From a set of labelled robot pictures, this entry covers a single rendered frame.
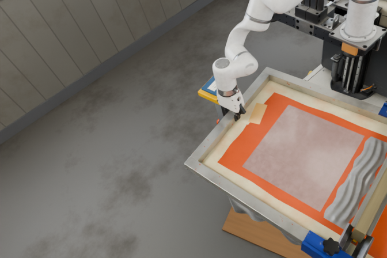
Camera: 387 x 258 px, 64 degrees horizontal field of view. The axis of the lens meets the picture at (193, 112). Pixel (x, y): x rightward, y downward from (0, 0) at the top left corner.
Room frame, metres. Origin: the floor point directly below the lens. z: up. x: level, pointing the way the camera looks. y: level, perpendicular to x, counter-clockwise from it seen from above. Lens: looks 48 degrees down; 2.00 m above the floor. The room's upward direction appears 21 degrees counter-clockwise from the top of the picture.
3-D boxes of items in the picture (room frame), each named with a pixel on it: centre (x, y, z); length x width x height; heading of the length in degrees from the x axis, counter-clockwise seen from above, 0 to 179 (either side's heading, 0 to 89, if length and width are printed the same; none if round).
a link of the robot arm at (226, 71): (0.79, -0.19, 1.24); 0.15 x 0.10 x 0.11; 98
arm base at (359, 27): (0.86, -0.73, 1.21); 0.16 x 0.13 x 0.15; 112
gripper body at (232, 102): (0.80, -0.15, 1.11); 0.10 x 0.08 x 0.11; 34
